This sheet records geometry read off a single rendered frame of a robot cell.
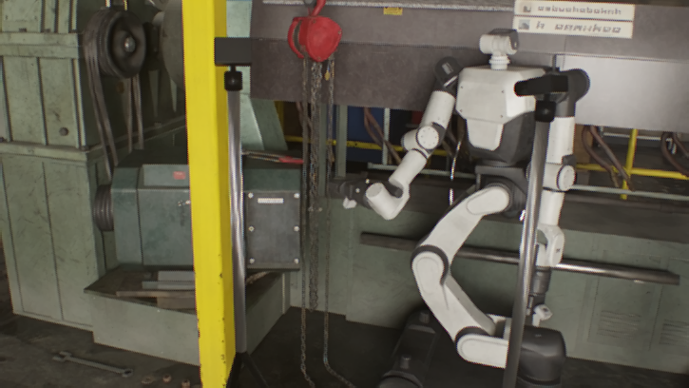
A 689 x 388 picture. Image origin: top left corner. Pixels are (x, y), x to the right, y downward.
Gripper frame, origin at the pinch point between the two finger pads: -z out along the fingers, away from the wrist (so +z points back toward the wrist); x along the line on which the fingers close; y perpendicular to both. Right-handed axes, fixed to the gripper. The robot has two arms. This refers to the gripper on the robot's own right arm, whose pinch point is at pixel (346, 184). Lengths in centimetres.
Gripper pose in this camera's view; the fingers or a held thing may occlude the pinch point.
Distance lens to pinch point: 219.2
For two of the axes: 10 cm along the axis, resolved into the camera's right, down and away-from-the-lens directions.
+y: 0.2, -9.6, -2.9
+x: 8.5, -1.3, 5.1
